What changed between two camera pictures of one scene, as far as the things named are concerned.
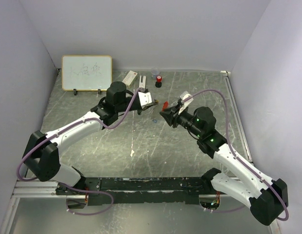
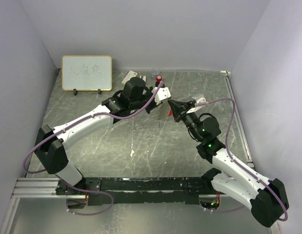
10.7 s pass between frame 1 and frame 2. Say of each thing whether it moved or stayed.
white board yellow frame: stayed
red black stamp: stayed
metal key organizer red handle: moved
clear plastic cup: stayed
